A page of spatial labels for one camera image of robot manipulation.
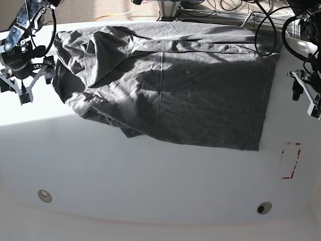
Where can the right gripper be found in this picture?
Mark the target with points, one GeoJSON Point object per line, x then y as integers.
{"type": "Point", "coordinates": [22, 81]}

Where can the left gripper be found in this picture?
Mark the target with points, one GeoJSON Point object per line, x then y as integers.
{"type": "Point", "coordinates": [302, 85]}

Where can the grey t-shirt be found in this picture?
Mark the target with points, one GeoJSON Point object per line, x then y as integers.
{"type": "Point", "coordinates": [184, 83]}

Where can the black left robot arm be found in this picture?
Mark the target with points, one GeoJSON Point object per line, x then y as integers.
{"type": "Point", "coordinates": [308, 13]}

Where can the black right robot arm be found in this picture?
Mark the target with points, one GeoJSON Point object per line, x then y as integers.
{"type": "Point", "coordinates": [23, 61]}

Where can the red tape marking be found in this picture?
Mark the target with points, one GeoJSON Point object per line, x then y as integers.
{"type": "Point", "coordinates": [288, 160]}

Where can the left table grommet hole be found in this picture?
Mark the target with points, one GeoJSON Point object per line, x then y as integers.
{"type": "Point", "coordinates": [44, 196]}

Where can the table grommet hole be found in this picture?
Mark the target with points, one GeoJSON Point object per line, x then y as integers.
{"type": "Point", "coordinates": [264, 208]}
{"type": "Point", "coordinates": [44, 196]}

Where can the right table grommet hole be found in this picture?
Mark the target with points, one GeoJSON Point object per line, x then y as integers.
{"type": "Point", "coordinates": [264, 208]}

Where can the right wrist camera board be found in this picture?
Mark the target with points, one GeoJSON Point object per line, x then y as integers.
{"type": "Point", "coordinates": [26, 98]}

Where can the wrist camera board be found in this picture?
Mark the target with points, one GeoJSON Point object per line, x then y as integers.
{"type": "Point", "coordinates": [26, 98]}
{"type": "Point", "coordinates": [316, 111]}

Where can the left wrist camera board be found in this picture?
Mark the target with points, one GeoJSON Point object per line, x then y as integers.
{"type": "Point", "coordinates": [316, 111]}

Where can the aluminium frame post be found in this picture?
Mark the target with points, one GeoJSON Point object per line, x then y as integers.
{"type": "Point", "coordinates": [168, 10]}

